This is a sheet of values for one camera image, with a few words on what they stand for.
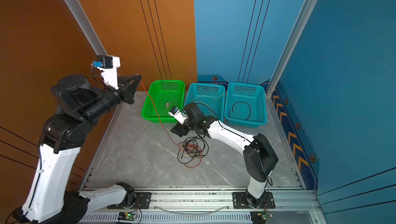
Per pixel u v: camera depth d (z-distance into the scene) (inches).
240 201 28.5
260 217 27.6
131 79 18.7
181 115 28.0
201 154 34.7
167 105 44.1
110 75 16.3
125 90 16.7
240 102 44.6
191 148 35.5
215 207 28.5
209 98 45.7
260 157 18.0
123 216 28.1
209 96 45.6
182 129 28.5
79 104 14.1
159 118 38.1
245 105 44.2
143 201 28.8
